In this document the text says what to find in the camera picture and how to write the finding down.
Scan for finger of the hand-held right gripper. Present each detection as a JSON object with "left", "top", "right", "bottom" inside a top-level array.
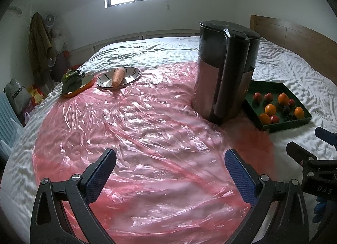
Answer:
[
  {"left": 286, "top": 141, "right": 319, "bottom": 167},
  {"left": 315, "top": 127, "right": 337, "bottom": 152}
]

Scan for orange plate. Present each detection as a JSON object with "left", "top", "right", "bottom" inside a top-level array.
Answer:
[{"left": 63, "top": 74, "right": 95, "bottom": 98}]

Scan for yellow boxes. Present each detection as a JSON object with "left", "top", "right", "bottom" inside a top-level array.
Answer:
[{"left": 28, "top": 85, "right": 45, "bottom": 105}]

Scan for person's right hand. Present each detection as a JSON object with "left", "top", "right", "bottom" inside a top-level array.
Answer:
[{"left": 314, "top": 195, "right": 328, "bottom": 222}]

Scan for grey printed bag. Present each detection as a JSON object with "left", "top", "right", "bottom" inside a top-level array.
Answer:
[{"left": 5, "top": 78, "right": 27, "bottom": 113}]

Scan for brown hanging coat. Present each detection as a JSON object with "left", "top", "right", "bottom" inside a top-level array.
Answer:
[{"left": 28, "top": 12, "right": 53, "bottom": 76}]

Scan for green tray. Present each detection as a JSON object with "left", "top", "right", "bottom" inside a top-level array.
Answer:
[{"left": 242, "top": 80, "right": 313, "bottom": 131}]

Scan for wooden headboard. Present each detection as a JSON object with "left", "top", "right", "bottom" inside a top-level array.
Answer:
[{"left": 250, "top": 14, "right": 337, "bottom": 79}]

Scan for light blue plastic chair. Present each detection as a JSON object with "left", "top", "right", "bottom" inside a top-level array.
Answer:
[{"left": 0, "top": 92, "right": 24, "bottom": 160}]

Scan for carrot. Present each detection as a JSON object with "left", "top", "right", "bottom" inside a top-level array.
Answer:
[{"left": 111, "top": 67, "right": 126, "bottom": 87}]

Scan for white plastic bag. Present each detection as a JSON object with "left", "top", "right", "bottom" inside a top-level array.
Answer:
[
  {"left": 22, "top": 110, "right": 35, "bottom": 125},
  {"left": 9, "top": 118, "right": 24, "bottom": 139}
]

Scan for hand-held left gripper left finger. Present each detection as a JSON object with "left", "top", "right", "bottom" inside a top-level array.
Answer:
[{"left": 30, "top": 149, "right": 117, "bottom": 244}]

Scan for pink plastic sheet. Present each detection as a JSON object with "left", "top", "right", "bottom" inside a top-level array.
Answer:
[{"left": 32, "top": 61, "right": 277, "bottom": 244}]

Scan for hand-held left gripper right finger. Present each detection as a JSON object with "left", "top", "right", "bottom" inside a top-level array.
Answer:
[{"left": 224, "top": 149, "right": 310, "bottom": 244}]

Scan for striped plate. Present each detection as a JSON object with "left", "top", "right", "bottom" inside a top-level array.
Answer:
[{"left": 96, "top": 67, "right": 141, "bottom": 88}]

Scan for green leafy vegetable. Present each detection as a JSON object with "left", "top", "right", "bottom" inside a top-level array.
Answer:
[{"left": 61, "top": 69, "right": 85, "bottom": 94}]

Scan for dark purple suitcase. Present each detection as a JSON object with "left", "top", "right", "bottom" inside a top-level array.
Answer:
[{"left": 51, "top": 51, "right": 70, "bottom": 81}]

